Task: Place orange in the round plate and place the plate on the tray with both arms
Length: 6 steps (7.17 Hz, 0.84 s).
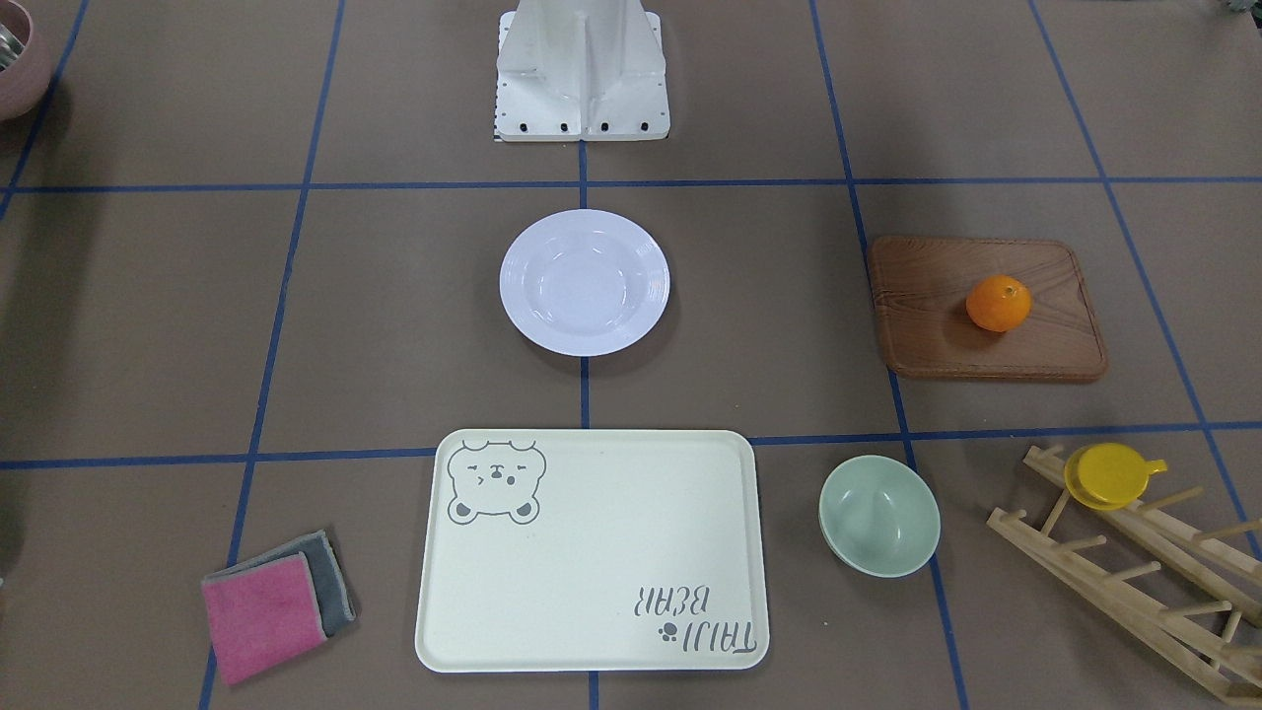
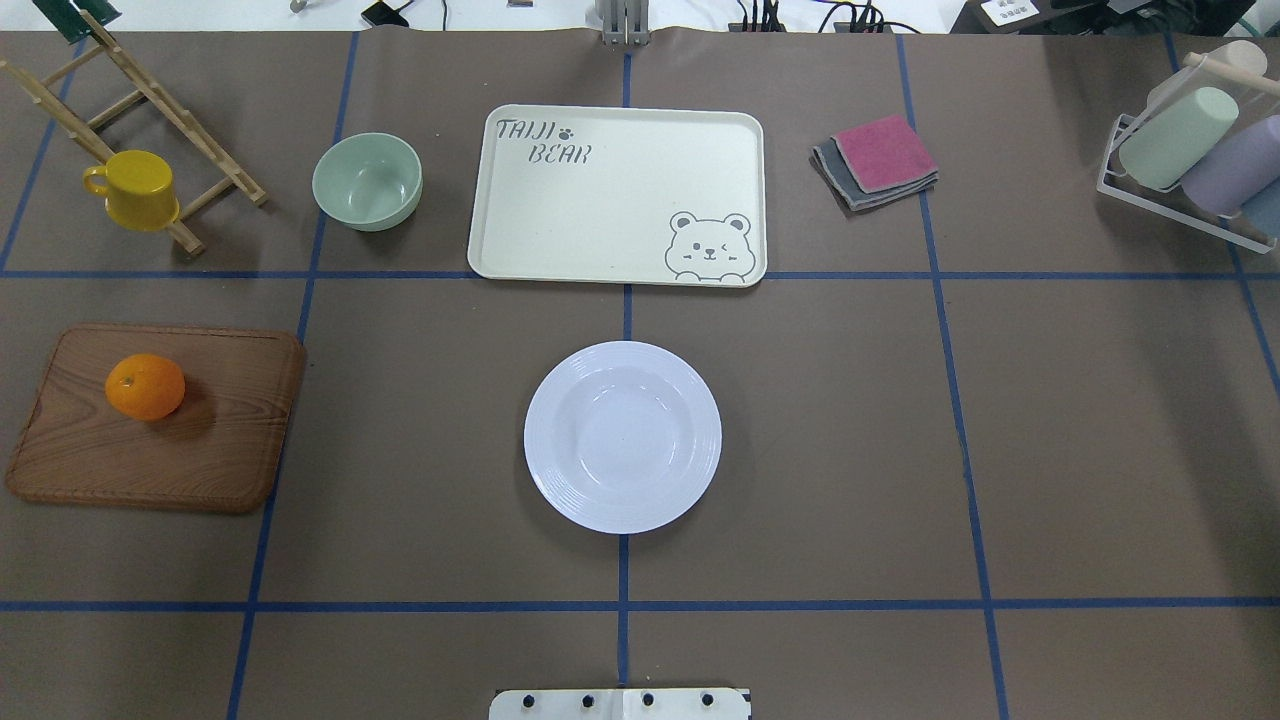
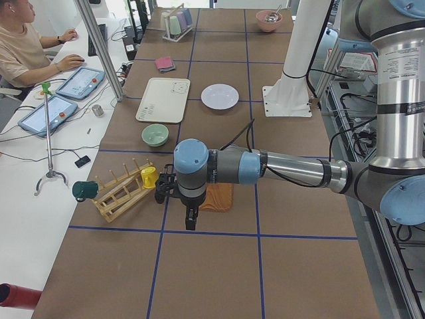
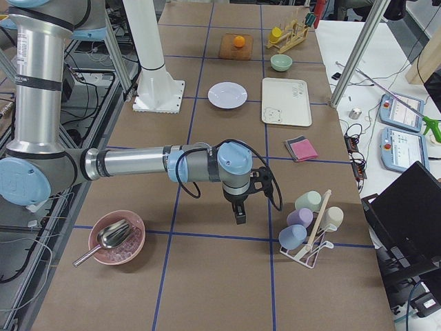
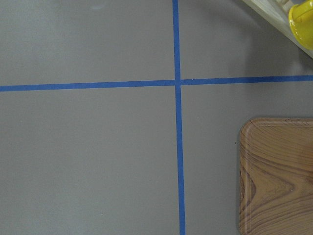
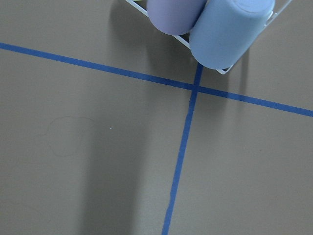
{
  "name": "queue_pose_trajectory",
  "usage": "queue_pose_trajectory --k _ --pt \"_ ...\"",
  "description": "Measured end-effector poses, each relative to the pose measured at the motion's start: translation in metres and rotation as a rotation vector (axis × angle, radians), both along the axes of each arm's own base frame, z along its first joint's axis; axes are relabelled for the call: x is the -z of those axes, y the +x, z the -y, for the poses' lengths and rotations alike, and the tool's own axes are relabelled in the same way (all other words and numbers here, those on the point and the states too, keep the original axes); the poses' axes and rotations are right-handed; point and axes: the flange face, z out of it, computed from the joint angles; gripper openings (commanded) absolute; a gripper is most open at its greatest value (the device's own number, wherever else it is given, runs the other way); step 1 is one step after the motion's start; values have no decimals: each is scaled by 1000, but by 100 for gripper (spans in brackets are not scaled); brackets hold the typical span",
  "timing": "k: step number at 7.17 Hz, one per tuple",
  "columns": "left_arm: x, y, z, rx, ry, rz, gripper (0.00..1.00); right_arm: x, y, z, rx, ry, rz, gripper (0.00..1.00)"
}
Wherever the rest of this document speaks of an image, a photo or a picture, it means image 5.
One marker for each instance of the yellow mug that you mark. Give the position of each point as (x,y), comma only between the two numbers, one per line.
(300,18)

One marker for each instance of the wooden dish rack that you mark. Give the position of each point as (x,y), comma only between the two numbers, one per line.
(276,13)

